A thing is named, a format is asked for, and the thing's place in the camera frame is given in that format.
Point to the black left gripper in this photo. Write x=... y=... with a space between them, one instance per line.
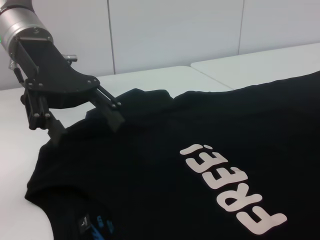
x=55 y=72

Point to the black FREE! print t-shirt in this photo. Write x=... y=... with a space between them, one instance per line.
x=125 y=175

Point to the silver stub plug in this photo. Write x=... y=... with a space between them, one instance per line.
x=72 y=58

